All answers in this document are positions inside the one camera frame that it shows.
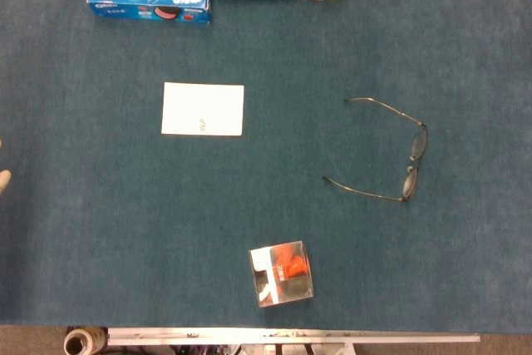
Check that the aluminium rail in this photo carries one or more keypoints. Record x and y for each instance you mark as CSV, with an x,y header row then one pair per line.
x,y
291,335

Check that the brown tape roll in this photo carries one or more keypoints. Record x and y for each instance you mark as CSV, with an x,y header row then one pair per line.
x,y
81,342

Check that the thin metal eyeglasses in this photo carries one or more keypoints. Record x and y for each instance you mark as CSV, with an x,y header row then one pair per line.
x,y
420,144

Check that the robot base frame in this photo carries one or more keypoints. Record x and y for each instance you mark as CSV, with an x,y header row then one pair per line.
x,y
266,350

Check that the white paper card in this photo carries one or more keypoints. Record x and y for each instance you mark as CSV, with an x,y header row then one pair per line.
x,y
199,105

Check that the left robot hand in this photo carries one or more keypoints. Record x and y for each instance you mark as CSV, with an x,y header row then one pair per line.
x,y
3,180

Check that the blue Oreo cookie box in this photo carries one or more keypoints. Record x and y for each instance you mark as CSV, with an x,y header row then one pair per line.
x,y
145,1

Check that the clear box with red contents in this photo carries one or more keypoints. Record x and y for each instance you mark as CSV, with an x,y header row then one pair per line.
x,y
282,276

